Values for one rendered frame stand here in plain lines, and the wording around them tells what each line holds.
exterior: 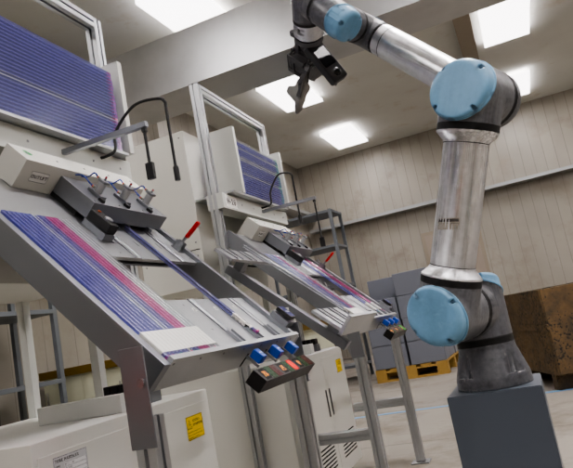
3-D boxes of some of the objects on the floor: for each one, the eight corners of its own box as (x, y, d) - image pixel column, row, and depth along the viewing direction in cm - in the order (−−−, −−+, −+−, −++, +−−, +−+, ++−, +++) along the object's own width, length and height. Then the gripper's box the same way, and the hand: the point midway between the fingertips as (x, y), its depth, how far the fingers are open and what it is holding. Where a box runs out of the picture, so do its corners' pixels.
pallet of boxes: (449, 372, 650) (425, 266, 668) (377, 383, 678) (356, 281, 696) (462, 360, 756) (441, 269, 774) (399, 370, 785) (381, 281, 803)
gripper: (322, 8, 156) (324, 71, 172) (266, 45, 149) (273, 107, 165) (346, 21, 152) (347, 84, 168) (290, 59, 145) (295, 122, 161)
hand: (318, 100), depth 165 cm, fingers open, 14 cm apart
